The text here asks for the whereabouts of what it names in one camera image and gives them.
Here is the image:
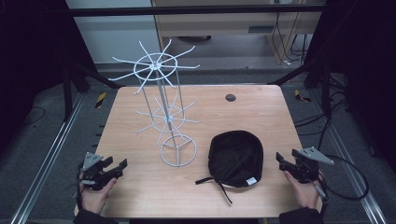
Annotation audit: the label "person's left hand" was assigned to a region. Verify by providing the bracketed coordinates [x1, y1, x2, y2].
[78, 177, 119, 215]

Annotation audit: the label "white wire display rack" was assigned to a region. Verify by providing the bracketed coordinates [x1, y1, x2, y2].
[107, 38, 202, 168]

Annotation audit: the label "black cap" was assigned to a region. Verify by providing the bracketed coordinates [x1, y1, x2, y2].
[194, 129, 264, 205]

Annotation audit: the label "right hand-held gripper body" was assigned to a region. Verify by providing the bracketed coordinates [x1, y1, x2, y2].
[290, 146, 336, 185]

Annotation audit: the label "black floor cables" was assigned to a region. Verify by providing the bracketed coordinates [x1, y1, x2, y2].
[293, 74, 353, 147]

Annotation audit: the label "yellow black striped tape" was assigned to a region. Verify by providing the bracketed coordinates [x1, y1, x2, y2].
[94, 91, 107, 109]
[293, 89, 312, 104]

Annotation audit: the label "black looped gripper cable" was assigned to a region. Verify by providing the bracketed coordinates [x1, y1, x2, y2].
[315, 154, 371, 203]

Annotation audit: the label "person's right hand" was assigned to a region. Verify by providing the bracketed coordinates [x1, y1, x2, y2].
[283, 170, 322, 210]

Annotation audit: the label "black curtain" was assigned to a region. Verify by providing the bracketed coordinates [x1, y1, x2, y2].
[0, 0, 96, 153]
[306, 0, 396, 174]

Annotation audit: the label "black cables under desk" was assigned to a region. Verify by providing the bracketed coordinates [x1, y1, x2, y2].
[271, 12, 312, 66]

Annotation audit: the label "aluminium floor rail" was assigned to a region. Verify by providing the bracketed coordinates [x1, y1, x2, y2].
[8, 92, 86, 224]
[309, 89, 389, 224]

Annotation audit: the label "light wooden desk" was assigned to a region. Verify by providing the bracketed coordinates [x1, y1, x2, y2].
[150, 0, 327, 64]

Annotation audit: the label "black metal stand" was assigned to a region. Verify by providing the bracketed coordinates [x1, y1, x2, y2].
[61, 57, 125, 123]
[266, 57, 333, 120]

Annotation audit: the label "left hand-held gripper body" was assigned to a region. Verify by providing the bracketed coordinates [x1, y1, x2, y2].
[79, 151, 117, 191]

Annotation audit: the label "black horizontal frame bar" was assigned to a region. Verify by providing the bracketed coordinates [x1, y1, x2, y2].
[65, 4, 327, 18]

